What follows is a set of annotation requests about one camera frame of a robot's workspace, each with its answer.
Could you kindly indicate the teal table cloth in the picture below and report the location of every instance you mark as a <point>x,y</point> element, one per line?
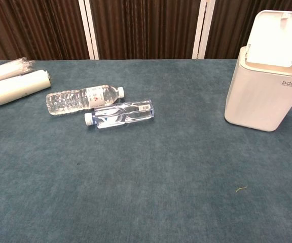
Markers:
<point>146,164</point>

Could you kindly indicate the ribbed clear water bottle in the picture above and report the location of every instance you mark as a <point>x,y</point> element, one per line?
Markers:
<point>77,100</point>

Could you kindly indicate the clear wrapped bag roll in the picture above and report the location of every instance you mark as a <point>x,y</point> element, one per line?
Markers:
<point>4,71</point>

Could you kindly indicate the white trash bin with lid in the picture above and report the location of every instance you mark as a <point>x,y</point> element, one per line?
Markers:
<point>260,98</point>

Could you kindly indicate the white trash can lid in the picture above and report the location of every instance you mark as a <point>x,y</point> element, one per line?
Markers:
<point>272,38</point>

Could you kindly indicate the square clear water bottle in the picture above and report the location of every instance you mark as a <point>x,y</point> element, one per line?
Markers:
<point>123,114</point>

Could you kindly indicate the brown folding screen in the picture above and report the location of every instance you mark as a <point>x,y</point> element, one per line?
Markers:
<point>146,27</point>

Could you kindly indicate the white bag roll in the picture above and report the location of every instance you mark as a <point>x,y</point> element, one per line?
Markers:
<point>16,87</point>

